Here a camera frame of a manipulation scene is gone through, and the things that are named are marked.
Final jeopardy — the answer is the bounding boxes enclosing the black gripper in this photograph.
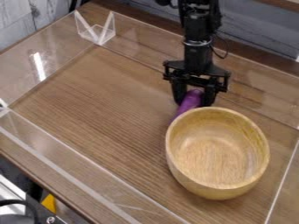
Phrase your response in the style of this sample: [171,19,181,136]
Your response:
[163,40,229,107]

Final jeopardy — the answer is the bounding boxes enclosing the purple toy eggplant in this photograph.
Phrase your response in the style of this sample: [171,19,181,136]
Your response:
[173,89,203,119]

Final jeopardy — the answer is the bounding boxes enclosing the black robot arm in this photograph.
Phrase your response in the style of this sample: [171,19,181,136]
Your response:
[155,0,231,106]

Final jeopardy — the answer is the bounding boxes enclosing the light wooden bowl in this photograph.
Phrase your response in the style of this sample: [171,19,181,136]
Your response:
[164,107,269,200]

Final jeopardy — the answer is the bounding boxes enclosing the yellow black device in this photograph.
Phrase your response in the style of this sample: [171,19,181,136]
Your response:
[41,193,68,224]

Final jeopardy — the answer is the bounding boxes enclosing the clear acrylic corner bracket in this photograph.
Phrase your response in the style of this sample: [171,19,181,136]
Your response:
[73,11,116,46]

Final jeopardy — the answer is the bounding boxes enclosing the clear acrylic tray wall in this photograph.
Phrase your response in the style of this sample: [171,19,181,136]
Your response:
[0,102,188,224]

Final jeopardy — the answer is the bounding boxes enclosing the black cable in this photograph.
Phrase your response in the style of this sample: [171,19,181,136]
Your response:
[0,199,40,224]

